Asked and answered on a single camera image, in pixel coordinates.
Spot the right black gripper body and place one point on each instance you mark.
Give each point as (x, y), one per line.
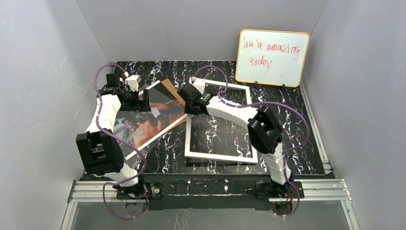
(185, 96)

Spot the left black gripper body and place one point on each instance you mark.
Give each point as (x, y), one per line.
(142, 100)

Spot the printed photo with white border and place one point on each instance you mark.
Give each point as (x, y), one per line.
(142, 129)

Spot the clear plastic sheet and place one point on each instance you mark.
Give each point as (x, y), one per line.
(156, 155)

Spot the white wooden picture frame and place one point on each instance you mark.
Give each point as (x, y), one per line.
(217, 139)

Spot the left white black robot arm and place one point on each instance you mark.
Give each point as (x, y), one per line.
(100, 153)

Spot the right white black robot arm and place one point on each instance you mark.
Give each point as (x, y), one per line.
(265, 135)

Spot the brown cardboard backing board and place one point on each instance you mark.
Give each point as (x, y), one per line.
(173, 91)

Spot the black marble pattern mat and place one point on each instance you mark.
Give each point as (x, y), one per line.
(303, 155)

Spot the yellow rimmed whiteboard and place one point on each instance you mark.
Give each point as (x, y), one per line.
(271, 57)

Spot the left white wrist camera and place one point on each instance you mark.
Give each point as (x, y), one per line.
(133, 82)

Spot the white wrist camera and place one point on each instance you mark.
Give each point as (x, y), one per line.
(133, 82)
(197, 85)

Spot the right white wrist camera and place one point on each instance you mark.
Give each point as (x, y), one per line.
(197, 85)

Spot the aluminium rail base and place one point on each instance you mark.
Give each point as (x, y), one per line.
(211, 204)

